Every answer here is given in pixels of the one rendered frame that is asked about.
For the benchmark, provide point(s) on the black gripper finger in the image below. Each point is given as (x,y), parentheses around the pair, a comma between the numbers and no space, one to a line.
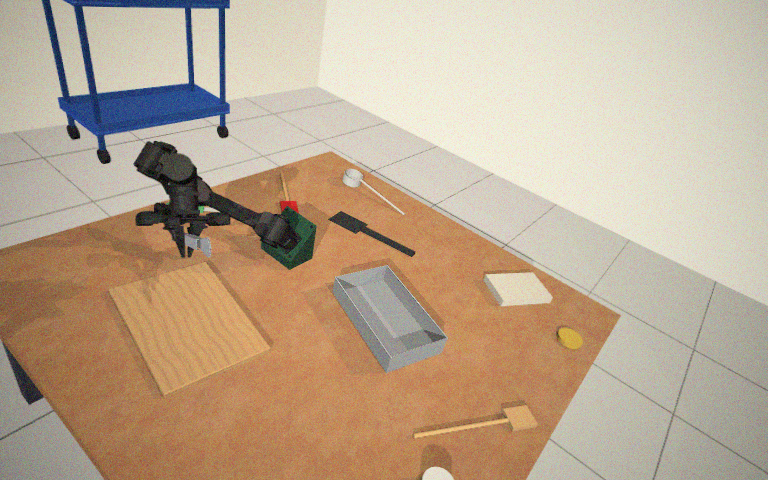
(195,230)
(177,232)

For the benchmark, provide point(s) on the cream flat square slab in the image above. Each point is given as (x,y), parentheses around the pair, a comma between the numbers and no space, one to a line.
(517,289)

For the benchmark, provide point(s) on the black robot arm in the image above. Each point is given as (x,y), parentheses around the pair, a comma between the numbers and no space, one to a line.
(160,161)

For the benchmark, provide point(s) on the yellow flat round disc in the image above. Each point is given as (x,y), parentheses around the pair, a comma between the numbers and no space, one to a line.
(569,338)

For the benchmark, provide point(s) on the black spatula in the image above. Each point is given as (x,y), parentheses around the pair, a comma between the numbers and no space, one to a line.
(354,225)

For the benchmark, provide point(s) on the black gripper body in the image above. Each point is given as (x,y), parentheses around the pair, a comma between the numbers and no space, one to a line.
(183,203)

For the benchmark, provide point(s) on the grey cylinder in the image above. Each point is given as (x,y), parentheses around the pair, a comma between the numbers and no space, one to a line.
(437,473)

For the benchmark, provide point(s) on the light brown wooden board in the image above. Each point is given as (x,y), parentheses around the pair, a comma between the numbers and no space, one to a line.
(187,327)

